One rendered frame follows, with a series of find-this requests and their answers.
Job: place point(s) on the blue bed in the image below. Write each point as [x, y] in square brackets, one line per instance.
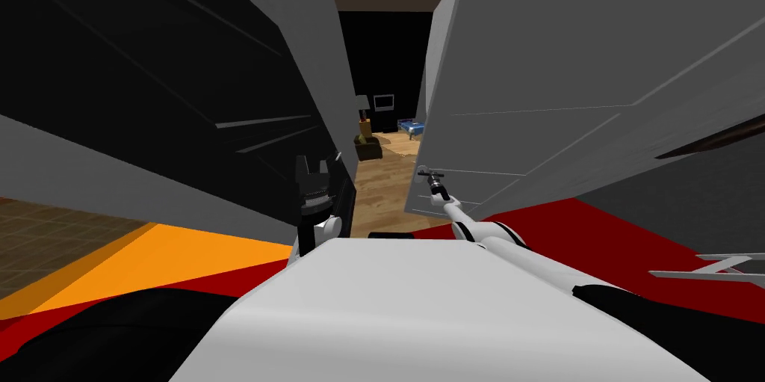
[412, 126]

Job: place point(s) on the grey door leaf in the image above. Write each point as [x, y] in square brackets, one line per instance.
[568, 71]

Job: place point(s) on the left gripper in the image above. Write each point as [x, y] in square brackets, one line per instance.
[314, 186]

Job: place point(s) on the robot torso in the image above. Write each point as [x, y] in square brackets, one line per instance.
[418, 310]

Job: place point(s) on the white framed wall picture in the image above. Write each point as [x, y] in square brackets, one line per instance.
[383, 102]

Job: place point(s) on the yellow side table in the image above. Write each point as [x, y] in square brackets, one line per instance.
[365, 128]

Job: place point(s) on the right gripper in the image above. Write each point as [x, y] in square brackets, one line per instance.
[438, 186]

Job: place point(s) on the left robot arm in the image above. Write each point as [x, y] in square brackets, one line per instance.
[107, 340]

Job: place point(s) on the floor lamp with pale shade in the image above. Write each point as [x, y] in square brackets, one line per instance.
[362, 104]

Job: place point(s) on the white frame rack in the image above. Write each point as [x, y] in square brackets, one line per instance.
[711, 268]

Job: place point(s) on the olive armchair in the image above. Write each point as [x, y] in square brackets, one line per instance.
[368, 148]

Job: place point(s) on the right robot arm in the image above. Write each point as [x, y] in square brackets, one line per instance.
[538, 259]

